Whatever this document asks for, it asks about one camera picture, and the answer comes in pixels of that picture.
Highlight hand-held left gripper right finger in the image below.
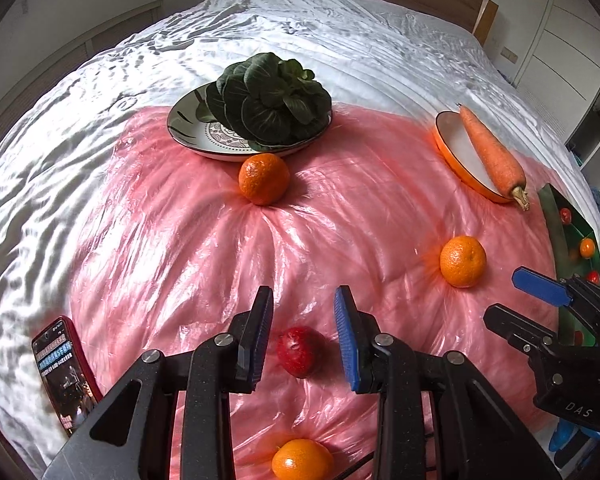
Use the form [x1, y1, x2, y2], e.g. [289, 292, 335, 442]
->
[333, 286, 563, 480]

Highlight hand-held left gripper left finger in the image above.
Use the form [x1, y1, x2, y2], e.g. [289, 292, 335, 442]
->
[40, 285, 275, 480]

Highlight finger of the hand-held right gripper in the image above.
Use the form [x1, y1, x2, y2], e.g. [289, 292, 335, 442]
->
[512, 266, 600, 318]
[483, 303, 556, 358]

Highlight green rectangular tray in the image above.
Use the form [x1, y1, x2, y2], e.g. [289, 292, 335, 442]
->
[537, 183, 600, 348]

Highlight person's right hand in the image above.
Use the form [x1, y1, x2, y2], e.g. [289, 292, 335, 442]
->
[547, 417, 598, 468]

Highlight pink plastic sheet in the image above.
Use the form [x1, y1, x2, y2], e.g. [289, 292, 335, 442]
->
[62, 105, 588, 480]

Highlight carrot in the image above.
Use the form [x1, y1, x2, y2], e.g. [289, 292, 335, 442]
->
[456, 104, 531, 212]

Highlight white plate with orange rim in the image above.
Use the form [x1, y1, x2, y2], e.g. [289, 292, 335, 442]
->
[433, 111, 515, 204]

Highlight red smartphone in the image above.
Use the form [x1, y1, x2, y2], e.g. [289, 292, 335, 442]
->
[31, 316, 103, 437]

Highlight patterned grey plate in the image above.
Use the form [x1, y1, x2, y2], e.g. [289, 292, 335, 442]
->
[167, 81, 332, 162]

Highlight dark green leafy vegetable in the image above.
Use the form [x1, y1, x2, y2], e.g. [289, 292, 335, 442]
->
[196, 52, 332, 151]

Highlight white wardrobe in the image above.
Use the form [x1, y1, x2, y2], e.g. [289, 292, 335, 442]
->
[512, 0, 600, 171]

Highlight wooden headboard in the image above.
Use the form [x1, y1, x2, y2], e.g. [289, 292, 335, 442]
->
[212, 0, 499, 47]

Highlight beige panelled low cabinet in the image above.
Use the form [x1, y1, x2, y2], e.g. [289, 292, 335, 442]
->
[0, 0, 165, 158]

